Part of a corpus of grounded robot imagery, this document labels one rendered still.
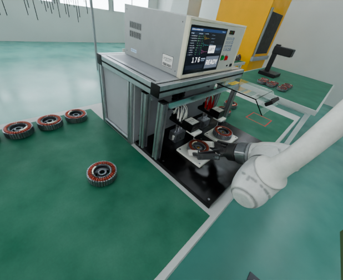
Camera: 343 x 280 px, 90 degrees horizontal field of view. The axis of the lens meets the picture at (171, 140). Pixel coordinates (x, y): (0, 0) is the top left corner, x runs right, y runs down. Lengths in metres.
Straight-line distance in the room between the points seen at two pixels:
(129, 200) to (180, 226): 0.21
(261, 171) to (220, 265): 1.06
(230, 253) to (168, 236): 0.97
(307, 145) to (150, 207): 0.51
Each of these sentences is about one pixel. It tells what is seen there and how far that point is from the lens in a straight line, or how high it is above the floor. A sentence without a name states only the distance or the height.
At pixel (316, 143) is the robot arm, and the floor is 1.14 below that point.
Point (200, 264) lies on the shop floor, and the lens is 1.45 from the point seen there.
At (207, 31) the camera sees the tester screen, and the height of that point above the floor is 1.28.
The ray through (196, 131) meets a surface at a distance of 0.84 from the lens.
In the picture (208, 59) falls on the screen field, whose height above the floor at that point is 1.18.
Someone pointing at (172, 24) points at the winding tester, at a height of 1.28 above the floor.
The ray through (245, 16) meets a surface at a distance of 4.53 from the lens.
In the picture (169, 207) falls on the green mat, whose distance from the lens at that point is 0.68.
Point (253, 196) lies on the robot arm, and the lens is 0.52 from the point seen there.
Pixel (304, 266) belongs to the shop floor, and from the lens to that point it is 1.83.
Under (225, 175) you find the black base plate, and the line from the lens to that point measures 0.83.
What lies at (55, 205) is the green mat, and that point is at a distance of 0.73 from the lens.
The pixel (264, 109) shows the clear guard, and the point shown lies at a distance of 0.94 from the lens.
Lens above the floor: 1.33
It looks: 37 degrees down
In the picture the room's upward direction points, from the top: 11 degrees clockwise
